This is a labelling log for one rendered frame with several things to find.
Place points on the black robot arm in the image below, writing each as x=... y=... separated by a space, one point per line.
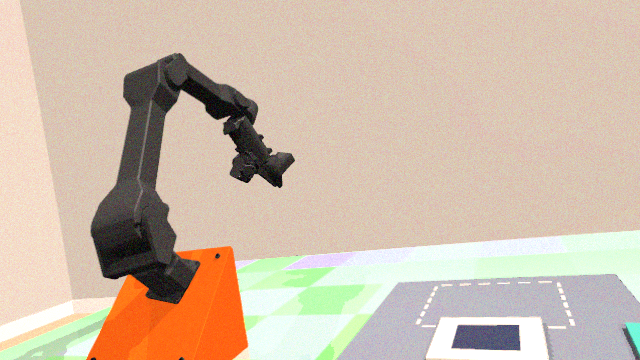
x=130 y=229

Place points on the white tile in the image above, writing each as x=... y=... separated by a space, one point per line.
x=488 y=338

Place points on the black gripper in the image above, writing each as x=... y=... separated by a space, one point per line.
x=273 y=166

